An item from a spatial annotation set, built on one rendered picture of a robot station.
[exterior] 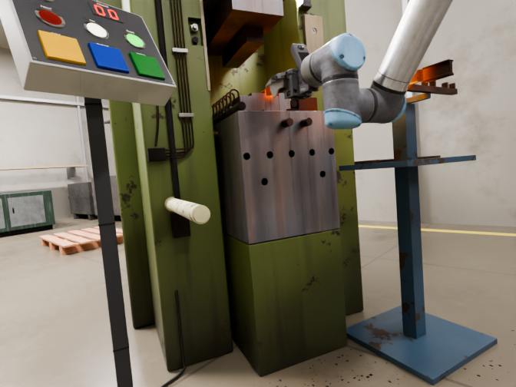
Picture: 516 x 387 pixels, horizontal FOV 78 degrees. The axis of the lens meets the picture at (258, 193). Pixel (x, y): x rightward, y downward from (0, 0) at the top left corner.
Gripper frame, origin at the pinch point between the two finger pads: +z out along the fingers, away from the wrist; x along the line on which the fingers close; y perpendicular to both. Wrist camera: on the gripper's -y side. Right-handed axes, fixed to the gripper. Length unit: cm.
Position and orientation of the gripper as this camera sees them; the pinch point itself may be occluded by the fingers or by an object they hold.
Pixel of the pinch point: (279, 84)
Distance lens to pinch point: 115.5
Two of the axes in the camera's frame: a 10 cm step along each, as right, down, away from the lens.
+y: 0.8, 9.9, 0.7
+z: -4.0, -0.3, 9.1
